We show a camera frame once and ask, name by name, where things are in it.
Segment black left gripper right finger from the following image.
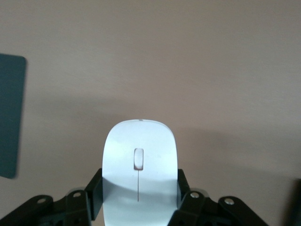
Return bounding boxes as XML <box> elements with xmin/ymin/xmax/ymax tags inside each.
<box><xmin>168</xmin><ymin>168</ymin><xmax>269</xmax><ymax>226</ymax></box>

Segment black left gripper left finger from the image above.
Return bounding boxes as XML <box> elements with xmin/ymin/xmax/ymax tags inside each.
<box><xmin>0</xmin><ymin>168</ymin><xmax>104</xmax><ymax>226</ymax></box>

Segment white computer mouse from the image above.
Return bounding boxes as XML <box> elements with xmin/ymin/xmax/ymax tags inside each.
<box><xmin>102</xmin><ymin>118</ymin><xmax>182</xmax><ymax>226</ymax></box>

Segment black mouse pad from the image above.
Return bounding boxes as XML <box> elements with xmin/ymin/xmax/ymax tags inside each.
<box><xmin>0</xmin><ymin>53</ymin><xmax>28</xmax><ymax>180</ymax></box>

